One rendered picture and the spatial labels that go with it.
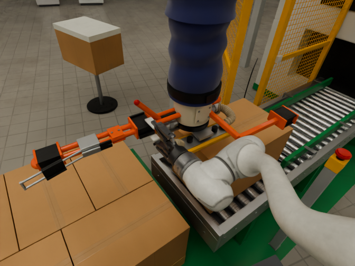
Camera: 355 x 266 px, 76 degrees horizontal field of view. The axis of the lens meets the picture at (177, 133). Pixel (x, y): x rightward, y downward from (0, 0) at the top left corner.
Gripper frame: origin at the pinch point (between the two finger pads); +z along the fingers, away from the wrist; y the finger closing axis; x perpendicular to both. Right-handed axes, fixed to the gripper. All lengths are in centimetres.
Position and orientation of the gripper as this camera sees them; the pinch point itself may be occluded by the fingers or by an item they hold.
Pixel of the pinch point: (151, 129)
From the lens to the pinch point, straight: 92.3
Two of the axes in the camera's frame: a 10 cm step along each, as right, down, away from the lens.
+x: 8.1, -3.6, 4.7
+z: -5.9, -5.5, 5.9
